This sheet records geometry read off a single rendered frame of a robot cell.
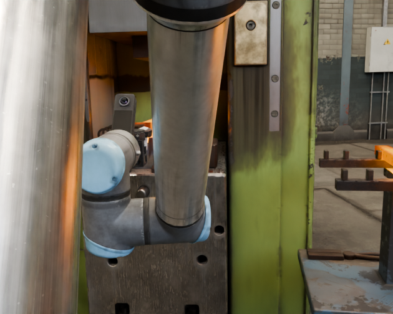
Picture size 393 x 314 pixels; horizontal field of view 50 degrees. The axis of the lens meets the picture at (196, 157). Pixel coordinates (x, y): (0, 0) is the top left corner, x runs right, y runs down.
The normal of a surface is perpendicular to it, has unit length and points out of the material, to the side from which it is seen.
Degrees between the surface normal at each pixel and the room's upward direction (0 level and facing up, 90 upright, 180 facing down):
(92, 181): 85
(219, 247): 90
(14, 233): 65
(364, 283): 0
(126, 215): 55
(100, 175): 86
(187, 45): 134
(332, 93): 93
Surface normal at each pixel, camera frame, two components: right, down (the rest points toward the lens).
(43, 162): 0.80, -0.28
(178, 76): -0.15, 0.80
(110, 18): -0.07, 0.18
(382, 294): -0.02, -0.98
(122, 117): -0.04, -0.30
